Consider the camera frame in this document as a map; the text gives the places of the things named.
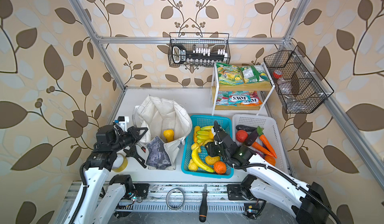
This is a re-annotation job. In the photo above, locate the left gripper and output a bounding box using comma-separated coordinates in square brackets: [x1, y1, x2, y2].
[109, 126, 148, 153]

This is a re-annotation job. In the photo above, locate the yellow pear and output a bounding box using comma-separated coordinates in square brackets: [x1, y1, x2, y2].
[163, 129, 175, 142]

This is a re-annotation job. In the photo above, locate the cream canvas grocery bag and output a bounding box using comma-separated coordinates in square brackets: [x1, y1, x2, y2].
[132, 95, 192, 171]

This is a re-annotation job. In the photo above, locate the green snack bag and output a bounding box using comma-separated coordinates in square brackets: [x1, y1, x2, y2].
[216, 63, 244, 86]
[241, 65, 270, 84]

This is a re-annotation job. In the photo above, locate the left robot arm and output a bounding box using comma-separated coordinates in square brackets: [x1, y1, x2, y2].
[64, 123, 149, 224]

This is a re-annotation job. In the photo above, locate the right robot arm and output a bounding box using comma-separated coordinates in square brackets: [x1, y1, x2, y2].
[205, 121, 341, 224]

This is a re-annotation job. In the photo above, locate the Fox's candy bag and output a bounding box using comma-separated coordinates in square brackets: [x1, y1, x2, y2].
[216, 91, 262, 106]

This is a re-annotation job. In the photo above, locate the black clamp tool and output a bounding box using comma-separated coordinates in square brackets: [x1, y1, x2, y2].
[124, 149, 147, 169]

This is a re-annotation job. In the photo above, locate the orange tangerine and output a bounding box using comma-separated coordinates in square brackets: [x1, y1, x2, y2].
[214, 161, 227, 175]

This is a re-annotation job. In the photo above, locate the red tomato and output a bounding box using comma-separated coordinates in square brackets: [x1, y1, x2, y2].
[236, 130, 249, 143]

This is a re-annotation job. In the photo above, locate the banana bunch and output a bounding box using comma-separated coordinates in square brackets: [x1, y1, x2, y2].
[193, 126, 214, 144]

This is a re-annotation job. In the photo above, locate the dark green cucumber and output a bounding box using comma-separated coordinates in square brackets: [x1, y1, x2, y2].
[236, 125, 257, 132]

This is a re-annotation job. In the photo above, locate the teal plastic basket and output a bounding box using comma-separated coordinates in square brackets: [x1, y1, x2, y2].
[181, 115, 234, 179]

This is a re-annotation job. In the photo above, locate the yellow tape roll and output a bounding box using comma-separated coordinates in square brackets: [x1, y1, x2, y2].
[112, 153, 128, 173]

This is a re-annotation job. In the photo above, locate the purple eggplant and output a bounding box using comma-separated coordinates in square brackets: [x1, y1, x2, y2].
[244, 129, 259, 146]

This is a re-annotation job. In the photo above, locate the yellow lemon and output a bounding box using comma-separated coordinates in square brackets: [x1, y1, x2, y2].
[191, 143, 201, 153]

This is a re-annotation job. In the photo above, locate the single yellow banana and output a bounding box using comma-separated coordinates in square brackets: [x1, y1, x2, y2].
[191, 149, 215, 173]

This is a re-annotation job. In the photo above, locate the orange carrot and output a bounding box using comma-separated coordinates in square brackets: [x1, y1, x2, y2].
[257, 126, 277, 158]

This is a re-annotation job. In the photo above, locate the orange fruit in white basket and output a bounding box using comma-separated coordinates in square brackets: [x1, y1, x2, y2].
[265, 155, 276, 166]

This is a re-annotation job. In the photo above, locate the white plastic basket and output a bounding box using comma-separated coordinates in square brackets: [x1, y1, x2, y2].
[232, 114, 289, 174]

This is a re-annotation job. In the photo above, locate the white wooden two-tier shelf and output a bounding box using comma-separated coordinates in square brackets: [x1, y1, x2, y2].
[211, 63, 276, 116]

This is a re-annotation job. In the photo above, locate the black orange screwdriver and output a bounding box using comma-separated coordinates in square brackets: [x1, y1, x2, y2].
[199, 184, 208, 223]

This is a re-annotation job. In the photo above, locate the plastic bottle red cap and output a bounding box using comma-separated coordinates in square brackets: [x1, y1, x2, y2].
[273, 70, 292, 95]

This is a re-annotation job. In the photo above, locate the black socket tool set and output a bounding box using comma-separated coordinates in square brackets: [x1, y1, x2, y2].
[168, 44, 231, 66]

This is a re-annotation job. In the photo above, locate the black cable ring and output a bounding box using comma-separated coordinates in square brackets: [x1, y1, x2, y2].
[165, 187, 186, 211]

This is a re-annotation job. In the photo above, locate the black wire basket right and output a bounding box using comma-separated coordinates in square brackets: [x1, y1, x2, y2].
[264, 46, 334, 114]

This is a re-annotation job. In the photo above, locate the black wire basket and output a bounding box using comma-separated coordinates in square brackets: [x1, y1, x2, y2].
[168, 31, 231, 68]
[264, 46, 334, 114]

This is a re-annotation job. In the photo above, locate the black wire basket centre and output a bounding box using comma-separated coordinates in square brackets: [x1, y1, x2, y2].
[168, 31, 231, 68]

